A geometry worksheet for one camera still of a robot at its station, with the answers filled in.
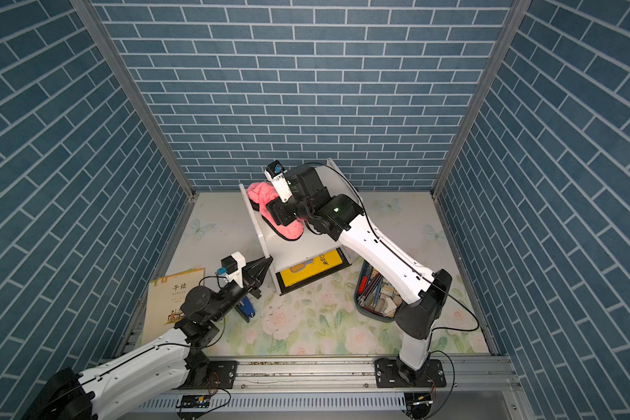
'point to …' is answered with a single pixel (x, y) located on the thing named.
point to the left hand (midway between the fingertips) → (276, 261)
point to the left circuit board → (193, 402)
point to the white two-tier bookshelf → (294, 262)
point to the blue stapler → (247, 310)
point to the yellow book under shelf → (307, 269)
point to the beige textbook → (165, 297)
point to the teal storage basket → (374, 295)
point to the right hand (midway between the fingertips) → (281, 199)
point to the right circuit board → (417, 398)
